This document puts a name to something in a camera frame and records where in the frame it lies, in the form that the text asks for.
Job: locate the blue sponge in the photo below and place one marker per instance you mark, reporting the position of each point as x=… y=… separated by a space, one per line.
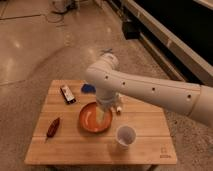
x=87 y=88

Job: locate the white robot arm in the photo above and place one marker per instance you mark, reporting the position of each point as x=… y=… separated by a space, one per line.
x=192 y=100

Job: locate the white plastic cup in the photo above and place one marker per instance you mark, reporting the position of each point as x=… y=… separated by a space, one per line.
x=125 y=136

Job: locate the black box on floor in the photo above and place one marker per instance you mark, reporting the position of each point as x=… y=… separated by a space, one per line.
x=130 y=31

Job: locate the red chili pepper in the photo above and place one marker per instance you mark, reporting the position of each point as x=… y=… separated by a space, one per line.
x=53 y=128

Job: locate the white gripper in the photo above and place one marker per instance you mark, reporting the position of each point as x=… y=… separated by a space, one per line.
x=104 y=104

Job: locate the white tube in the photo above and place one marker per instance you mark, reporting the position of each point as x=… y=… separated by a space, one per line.
x=118 y=104

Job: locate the dark candy bar wrapper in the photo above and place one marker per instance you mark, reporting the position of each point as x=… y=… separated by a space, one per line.
x=68 y=95

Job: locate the white machine base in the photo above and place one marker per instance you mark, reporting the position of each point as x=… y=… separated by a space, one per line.
x=63 y=6

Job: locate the long metal rail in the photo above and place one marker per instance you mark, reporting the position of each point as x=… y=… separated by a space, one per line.
x=181 y=29

